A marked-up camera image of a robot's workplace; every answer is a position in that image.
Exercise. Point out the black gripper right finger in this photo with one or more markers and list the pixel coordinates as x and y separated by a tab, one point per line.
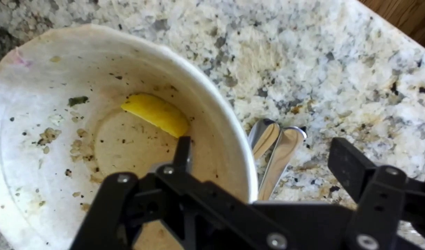
374	203

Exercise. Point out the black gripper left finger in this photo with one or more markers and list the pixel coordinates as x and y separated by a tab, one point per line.
110	208

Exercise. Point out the white bowl with pink mark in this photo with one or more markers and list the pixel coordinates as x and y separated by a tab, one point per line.
60	139

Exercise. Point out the yellow lemon slice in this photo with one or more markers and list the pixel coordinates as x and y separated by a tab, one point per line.
157	113

